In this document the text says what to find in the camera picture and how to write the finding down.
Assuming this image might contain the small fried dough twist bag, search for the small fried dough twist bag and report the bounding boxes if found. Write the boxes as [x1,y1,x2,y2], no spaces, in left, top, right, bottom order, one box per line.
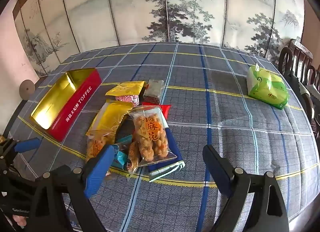
[126,137,141,175]
[86,131,118,165]

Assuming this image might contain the red tin box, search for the red tin box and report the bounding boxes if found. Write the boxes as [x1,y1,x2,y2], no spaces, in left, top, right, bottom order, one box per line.
[30,67,102,143]

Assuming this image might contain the large fried dough twist bag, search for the large fried dough twist bag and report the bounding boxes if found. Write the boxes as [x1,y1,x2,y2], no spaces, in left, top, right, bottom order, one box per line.
[127,106,178,167]

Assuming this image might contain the teal snack packet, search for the teal snack packet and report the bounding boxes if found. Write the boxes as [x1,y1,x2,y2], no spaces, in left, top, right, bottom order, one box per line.
[110,134,133,170]

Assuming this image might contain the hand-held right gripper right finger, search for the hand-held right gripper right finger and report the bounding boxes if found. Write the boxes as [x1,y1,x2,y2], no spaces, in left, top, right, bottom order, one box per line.
[202,144,290,232]

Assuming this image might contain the plaid blue tablecloth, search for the plaid blue tablecloth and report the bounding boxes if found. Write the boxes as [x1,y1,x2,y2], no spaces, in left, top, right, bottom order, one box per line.
[4,42,320,232]

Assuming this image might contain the red snack packet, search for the red snack packet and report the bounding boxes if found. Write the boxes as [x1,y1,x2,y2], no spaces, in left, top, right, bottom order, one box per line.
[142,103,172,118]

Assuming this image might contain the blue and silver snack packet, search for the blue and silver snack packet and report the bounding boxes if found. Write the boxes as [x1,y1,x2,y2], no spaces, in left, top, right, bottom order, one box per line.
[146,159,186,182]

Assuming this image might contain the painted folding screen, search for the painted folding screen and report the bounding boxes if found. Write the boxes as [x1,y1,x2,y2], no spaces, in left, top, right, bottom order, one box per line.
[12,0,307,77]

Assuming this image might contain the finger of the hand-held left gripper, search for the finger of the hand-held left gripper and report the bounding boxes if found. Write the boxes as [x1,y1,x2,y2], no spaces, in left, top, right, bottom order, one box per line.
[0,138,42,158]

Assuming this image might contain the small gold snack packet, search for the small gold snack packet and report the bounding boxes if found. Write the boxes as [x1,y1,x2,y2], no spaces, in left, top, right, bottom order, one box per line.
[105,81,146,97]

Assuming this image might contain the person's left hand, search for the person's left hand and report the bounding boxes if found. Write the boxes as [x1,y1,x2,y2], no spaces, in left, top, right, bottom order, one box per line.
[11,216,28,230]

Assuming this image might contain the large gold snack packet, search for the large gold snack packet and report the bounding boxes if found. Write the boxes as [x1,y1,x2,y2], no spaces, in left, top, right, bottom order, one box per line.
[86,99,135,145]

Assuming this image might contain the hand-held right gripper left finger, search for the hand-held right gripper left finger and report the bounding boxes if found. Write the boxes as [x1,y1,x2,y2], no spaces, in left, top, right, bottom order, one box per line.
[26,144,116,232]

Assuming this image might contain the dark sesame bar packet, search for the dark sesame bar packet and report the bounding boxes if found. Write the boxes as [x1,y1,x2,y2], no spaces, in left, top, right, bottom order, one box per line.
[142,79,165,105]

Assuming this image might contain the green tissue pack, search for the green tissue pack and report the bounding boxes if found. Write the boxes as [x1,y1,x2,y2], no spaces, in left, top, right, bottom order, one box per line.
[247,63,289,110]

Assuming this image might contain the round grey wall disc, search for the round grey wall disc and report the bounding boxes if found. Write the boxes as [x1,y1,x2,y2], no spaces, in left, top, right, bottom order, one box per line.
[19,80,35,100]

